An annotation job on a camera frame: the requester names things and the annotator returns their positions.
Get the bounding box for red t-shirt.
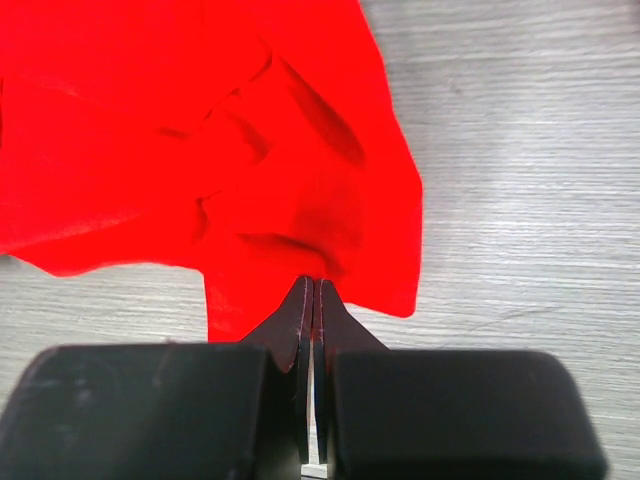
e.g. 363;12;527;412
1;1;423;341

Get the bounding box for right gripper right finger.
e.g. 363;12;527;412
312;280;608;479

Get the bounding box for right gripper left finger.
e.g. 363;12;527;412
1;277;314;479

